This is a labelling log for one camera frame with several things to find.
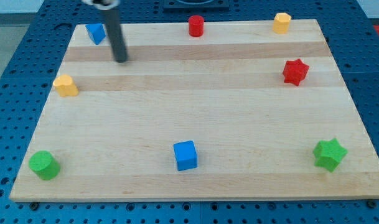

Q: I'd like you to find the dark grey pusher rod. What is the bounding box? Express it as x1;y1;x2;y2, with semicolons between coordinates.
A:
101;3;128;63

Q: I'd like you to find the red star block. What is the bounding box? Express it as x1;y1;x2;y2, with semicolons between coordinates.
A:
283;58;310;86

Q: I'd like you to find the green cylinder block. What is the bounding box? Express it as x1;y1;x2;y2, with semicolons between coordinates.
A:
29;151;60;180

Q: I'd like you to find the yellow heart block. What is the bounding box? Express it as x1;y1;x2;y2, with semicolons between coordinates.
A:
53;74;79;97

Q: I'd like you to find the blue triangle block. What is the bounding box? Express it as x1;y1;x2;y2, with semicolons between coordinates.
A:
85;23;106;45

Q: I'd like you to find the green star block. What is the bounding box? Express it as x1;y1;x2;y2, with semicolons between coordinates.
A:
313;138;348;172

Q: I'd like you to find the red cylinder block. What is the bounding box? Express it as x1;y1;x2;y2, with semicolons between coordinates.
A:
188;15;205;37

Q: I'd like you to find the light wooden board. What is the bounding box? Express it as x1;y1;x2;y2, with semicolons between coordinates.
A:
10;19;379;202

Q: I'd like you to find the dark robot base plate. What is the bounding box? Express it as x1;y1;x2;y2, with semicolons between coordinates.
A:
161;0;230;11

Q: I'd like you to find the yellow hexagon block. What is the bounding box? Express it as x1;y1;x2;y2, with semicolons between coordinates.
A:
273;12;291;34

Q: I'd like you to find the blue cube block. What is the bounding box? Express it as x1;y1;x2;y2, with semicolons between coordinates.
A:
173;141;197;171

